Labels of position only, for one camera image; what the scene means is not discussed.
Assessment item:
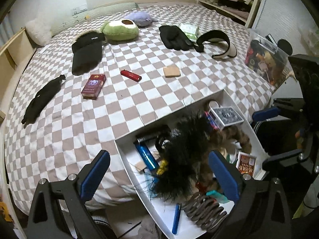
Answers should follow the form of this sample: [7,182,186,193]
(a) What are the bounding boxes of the yellow scrunchie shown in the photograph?
[156,160,170,176]

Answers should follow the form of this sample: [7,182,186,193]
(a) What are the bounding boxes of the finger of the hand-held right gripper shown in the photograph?
[252,98,306,124]
[262,149,304,173]

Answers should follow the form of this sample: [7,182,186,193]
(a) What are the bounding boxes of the red and white card box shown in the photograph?
[235,151,257,178]

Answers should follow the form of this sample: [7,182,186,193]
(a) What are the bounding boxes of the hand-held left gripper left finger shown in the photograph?
[26,150,111,239]

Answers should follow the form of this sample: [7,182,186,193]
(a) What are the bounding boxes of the black and cream sun visor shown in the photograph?
[194,30,238,60]

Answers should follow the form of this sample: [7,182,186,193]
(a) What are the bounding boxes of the green avocado plush toy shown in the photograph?
[101,19,139,43]

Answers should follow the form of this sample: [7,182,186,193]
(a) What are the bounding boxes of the brown fur piece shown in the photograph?
[212,126,252,155]

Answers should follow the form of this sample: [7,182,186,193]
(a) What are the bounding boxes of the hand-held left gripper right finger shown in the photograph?
[208,150,292,239]

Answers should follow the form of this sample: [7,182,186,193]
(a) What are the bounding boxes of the black knit beanie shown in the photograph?
[71,30,105,75]

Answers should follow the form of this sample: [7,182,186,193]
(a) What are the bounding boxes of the white storage box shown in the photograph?
[115,89,270,239]

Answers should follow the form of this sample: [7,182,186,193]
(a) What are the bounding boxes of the black round-eared headband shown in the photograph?
[277,39,293,55]

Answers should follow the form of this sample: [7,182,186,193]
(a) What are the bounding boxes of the green tissue packet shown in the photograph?
[179,24,200,43]

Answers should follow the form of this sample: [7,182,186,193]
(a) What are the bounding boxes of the teal plastic clip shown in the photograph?
[206,190,230,204]

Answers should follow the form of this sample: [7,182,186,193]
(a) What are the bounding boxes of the pile of dark clothes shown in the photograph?
[217,0,255,13]

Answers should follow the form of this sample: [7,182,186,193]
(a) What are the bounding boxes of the wooden bedside shelf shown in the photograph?
[0,27,36,80]

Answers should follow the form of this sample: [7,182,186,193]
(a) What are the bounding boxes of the red lighter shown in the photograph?
[120,70,142,80]

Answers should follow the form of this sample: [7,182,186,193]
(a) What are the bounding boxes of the blue metallic tube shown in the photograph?
[135,141,160,173]

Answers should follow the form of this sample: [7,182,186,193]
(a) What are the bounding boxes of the black sock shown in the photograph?
[21,75,66,129]

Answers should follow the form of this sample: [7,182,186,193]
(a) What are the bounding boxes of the black gloves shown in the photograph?
[159,25,195,51]

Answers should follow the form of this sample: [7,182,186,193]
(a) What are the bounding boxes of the person's dark striped pants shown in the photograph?
[251,120,303,156]

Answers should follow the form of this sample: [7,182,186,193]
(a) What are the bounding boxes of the clear plastic storage bin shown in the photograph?
[244,28,296,86]

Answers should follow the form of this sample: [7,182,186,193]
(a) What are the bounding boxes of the white fluffy pillow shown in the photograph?
[25,19,52,46]

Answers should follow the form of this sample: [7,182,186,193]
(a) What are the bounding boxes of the blue lighter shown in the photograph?
[171,203,183,235]

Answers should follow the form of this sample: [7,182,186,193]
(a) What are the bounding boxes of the wooden wardrobe shelf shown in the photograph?
[197,0,266,28]

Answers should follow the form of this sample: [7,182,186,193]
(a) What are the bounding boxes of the white wall socket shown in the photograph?
[72,4,88,15]

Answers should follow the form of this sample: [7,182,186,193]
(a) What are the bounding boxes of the purple plush toy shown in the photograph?
[124,12,158,28]

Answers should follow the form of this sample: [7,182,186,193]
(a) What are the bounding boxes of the black feather bundle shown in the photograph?
[140,97,212,203]

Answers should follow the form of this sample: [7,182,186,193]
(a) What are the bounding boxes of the checkered bed blanket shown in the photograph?
[4,1,275,216]

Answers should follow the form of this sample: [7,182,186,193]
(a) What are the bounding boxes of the maroon cigarette box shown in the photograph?
[81,74,107,101]

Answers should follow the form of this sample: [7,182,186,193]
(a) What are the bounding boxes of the patterned playing card box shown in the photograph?
[208,107,244,130]

